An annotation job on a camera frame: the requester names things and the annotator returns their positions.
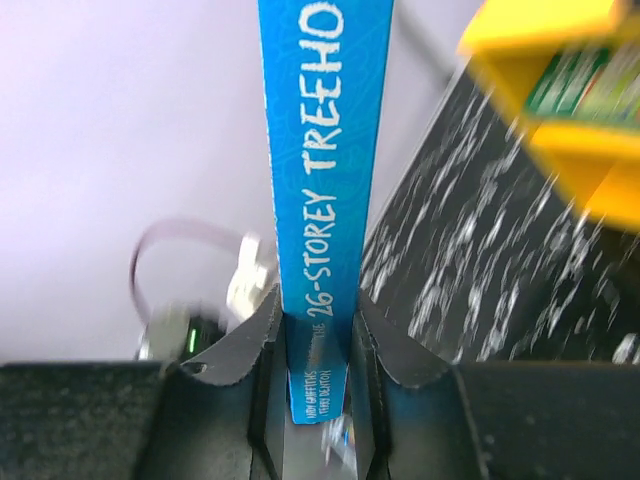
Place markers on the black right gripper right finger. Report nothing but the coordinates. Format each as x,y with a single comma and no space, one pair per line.
417,416

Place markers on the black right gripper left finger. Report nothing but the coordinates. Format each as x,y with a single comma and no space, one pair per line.
220,415

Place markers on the blue Treehouse book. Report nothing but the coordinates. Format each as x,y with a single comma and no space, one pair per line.
324,67

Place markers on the green 104-Storey Treehouse book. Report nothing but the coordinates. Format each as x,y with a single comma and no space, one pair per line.
596,85

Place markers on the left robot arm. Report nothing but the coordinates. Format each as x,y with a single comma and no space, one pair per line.
178,333

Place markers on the yellow wooden shelf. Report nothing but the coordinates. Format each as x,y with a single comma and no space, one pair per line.
509,45

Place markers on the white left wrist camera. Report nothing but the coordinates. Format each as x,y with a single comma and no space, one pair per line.
256,273

